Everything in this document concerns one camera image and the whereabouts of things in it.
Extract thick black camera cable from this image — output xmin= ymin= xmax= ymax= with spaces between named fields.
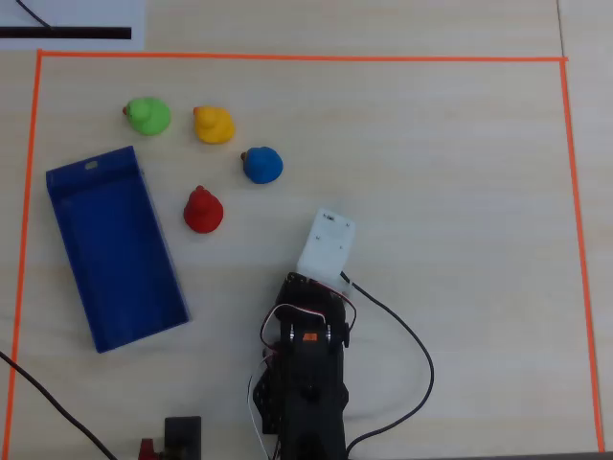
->
xmin=339 ymin=270 xmax=436 ymax=459

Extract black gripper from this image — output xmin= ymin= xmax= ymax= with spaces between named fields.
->
xmin=284 ymin=270 xmax=347 ymax=308

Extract black cable on table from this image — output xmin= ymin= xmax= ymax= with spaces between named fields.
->
xmin=0 ymin=351 xmax=119 ymax=460

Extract black flat bar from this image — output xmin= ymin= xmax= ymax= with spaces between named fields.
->
xmin=0 ymin=27 xmax=132 ymax=40

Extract green rubber duck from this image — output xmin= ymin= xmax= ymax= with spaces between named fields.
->
xmin=121 ymin=97 xmax=172 ymax=137

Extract thin black cable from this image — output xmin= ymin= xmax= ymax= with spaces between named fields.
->
xmin=16 ymin=0 xmax=54 ymax=30

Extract black table clamp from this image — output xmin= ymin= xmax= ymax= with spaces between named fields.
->
xmin=164 ymin=415 xmax=203 ymax=460

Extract red rubber duck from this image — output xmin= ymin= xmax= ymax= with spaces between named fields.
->
xmin=183 ymin=185 xmax=225 ymax=235

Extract long horizontal orange tape strip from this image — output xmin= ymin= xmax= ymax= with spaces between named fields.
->
xmin=36 ymin=49 xmax=570 ymax=64

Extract red white servo wires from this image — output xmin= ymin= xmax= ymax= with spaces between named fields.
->
xmin=247 ymin=282 xmax=358 ymax=460

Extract blue rectangular plastic box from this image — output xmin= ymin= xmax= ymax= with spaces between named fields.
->
xmin=45 ymin=145 xmax=192 ymax=355

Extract white paper sheet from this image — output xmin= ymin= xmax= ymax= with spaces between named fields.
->
xmin=0 ymin=0 xmax=146 ymax=52

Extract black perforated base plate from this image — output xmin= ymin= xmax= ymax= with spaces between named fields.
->
xmin=248 ymin=366 xmax=289 ymax=435

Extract yellow rubber duck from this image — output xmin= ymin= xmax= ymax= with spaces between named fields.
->
xmin=193 ymin=105 xmax=236 ymax=145

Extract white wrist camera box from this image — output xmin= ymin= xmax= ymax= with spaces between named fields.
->
xmin=296 ymin=207 xmax=357 ymax=291

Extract blue rubber duck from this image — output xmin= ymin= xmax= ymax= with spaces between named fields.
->
xmin=239 ymin=146 xmax=284 ymax=185

